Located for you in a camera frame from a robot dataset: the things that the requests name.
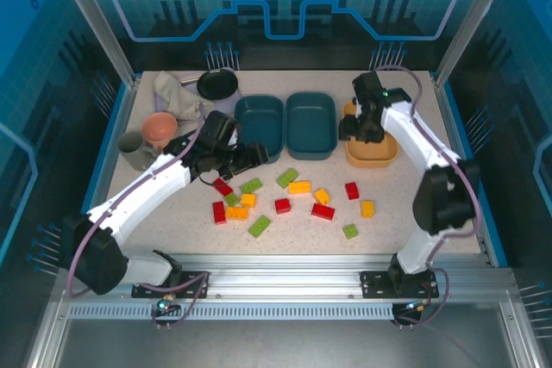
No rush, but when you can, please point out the long red lego brick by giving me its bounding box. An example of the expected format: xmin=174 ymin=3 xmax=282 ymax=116
xmin=310 ymin=203 xmax=336 ymax=222
xmin=211 ymin=201 xmax=228 ymax=226

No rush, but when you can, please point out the yellow plastic container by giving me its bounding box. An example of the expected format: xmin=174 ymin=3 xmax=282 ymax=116
xmin=342 ymin=100 xmax=400 ymax=169

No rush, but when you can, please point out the teal plastic container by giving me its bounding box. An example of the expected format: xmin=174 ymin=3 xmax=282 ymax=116
xmin=234 ymin=95 xmax=287 ymax=165
xmin=285 ymin=90 xmax=338 ymax=162

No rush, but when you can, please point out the pink bowl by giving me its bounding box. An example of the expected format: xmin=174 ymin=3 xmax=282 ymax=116
xmin=141 ymin=111 xmax=179 ymax=152

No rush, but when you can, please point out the beige cloth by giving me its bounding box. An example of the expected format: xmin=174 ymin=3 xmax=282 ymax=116
xmin=154 ymin=70 xmax=216 ymax=122

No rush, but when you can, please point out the black frying pan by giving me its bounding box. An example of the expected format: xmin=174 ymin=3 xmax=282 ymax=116
xmin=179 ymin=67 xmax=240 ymax=102

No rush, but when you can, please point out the grey cup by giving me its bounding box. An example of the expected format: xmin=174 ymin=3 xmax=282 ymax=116
xmin=117 ymin=131 xmax=159 ymax=172

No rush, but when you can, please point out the small connector board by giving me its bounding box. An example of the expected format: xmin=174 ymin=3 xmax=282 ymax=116
xmin=154 ymin=296 xmax=180 ymax=315
xmin=403 ymin=298 xmax=433 ymax=315

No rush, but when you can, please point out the thin black left camera cable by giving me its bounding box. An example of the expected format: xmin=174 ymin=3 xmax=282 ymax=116
xmin=198 ymin=172 xmax=228 ymax=190

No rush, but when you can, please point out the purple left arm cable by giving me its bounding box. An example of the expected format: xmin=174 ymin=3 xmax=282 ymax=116
xmin=66 ymin=103 xmax=213 ymax=331

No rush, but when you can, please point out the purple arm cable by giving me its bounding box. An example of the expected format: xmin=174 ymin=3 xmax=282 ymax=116
xmin=66 ymin=103 xmax=213 ymax=331
xmin=373 ymin=65 xmax=482 ymax=330

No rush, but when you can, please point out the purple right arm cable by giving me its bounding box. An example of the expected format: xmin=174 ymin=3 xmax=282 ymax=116
xmin=373 ymin=65 xmax=482 ymax=330

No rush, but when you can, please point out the aluminium mounting rail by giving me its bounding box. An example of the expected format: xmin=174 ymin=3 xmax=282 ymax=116
xmin=55 ymin=253 xmax=518 ymax=303

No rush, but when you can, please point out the aluminium frame post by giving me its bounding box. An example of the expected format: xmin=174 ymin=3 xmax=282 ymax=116
xmin=47 ymin=0 xmax=141 ymax=87
xmin=434 ymin=0 xmax=524 ymax=87

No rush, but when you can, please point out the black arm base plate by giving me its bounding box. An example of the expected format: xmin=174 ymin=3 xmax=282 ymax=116
xmin=131 ymin=271 xmax=211 ymax=300
xmin=360 ymin=271 xmax=440 ymax=300

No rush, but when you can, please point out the slotted grey cable duct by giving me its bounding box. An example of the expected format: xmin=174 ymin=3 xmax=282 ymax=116
xmin=67 ymin=303 xmax=396 ymax=322

